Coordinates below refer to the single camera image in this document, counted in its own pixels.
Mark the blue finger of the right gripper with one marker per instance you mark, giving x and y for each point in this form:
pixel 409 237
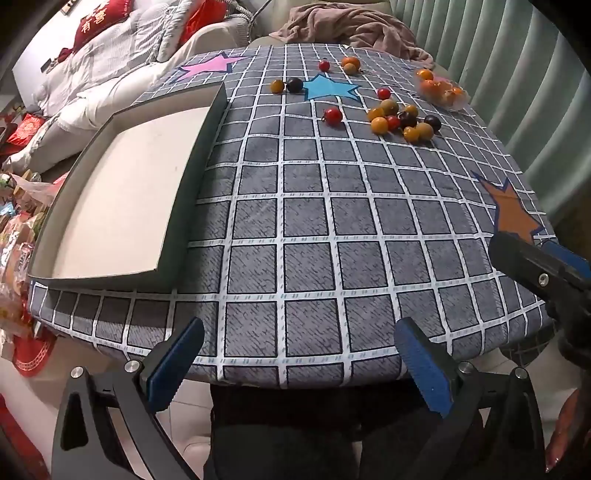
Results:
pixel 577 262
pixel 530 266

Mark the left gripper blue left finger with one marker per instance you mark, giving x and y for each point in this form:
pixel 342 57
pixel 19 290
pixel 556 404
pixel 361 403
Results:
pixel 169 361

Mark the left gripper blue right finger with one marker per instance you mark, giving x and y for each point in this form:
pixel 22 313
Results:
pixel 430 366

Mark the yellow orange tomato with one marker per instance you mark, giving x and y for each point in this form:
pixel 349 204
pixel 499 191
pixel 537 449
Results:
pixel 379 126

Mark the red cherry tomato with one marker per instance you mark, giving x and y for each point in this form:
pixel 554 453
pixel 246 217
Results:
pixel 332 116

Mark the tan round fruit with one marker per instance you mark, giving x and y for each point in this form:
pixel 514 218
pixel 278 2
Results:
pixel 425 131

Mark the dark purple tomato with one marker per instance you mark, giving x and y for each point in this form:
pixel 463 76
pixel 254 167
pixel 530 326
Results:
pixel 433 121
pixel 407 119
pixel 295 85

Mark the red round floor mat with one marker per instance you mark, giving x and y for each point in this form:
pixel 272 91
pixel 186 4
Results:
pixel 31 355

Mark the white shallow tray box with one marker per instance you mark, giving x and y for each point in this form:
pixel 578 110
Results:
pixel 121 218

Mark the clear plastic fruit bowl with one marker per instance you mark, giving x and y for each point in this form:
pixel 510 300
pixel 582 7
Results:
pixel 443 93

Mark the small orange tomato cluster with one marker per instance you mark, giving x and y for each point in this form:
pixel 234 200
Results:
pixel 411 110

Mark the red tomato in cluster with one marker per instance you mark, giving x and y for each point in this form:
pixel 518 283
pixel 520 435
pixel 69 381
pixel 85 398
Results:
pixel 394 123

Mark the grey checkered star tablecloth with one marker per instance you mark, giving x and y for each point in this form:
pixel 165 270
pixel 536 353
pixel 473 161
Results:
pixel 309 242

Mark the tan fruit in cluster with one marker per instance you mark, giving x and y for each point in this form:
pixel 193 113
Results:
pixel 389 107

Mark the mandarin on bowl top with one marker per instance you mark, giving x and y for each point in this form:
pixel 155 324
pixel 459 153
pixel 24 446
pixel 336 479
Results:
pixel 425 74

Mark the red tomato right of star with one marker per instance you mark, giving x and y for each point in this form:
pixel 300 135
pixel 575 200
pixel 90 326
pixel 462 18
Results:
pixel 384 93

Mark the pile of snack packages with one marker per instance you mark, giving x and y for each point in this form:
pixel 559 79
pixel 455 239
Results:
pixel 25 202

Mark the tan fruit beside mandarin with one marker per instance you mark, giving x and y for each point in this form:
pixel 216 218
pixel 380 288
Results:
pixel 350 69

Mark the orange mandarin far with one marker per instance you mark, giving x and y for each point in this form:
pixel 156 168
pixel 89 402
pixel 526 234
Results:
pixel 351 60

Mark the small red tomato far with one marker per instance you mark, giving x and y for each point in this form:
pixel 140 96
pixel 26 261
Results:
pixel 324 66

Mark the red cushion on floor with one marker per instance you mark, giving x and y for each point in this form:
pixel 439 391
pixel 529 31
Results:
pixel 26 130

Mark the pinkish brown blanket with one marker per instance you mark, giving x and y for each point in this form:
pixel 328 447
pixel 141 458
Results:
pixel 353 25

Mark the dark purple tomato by star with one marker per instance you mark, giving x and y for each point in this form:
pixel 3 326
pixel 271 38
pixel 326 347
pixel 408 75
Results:
pixel 295 85

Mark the white sofa with quilt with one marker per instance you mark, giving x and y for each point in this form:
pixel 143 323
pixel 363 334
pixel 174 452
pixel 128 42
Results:
pixel 111 71

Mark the orange tomato by blue star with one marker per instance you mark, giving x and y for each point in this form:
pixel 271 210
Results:
pixel 277 86

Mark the red pillow on sofa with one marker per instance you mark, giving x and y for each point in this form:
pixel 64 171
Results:
pixel 202 14

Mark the red embroidered cushion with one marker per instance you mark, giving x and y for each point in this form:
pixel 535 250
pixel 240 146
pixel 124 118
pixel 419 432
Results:
pixel 103 16

